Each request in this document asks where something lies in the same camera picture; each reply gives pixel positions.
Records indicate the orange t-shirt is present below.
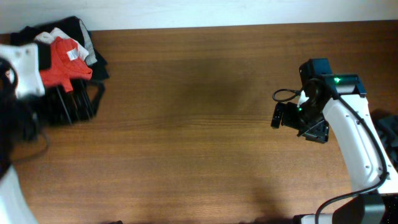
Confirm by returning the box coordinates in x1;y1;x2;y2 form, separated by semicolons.
40;37;93;93

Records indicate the dark blue-grey garment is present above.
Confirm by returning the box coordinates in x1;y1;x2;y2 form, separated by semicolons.
376;115;397;170

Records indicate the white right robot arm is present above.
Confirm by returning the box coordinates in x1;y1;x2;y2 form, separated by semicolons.
271;58;397;223

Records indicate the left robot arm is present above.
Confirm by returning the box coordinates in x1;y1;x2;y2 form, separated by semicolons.
1;58;105;223

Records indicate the black folded clothes pile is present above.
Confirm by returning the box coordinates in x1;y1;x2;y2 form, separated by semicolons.
10;16;109;80

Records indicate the white folded t-shirt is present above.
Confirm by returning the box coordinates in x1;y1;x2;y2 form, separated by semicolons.
34;27;89;61

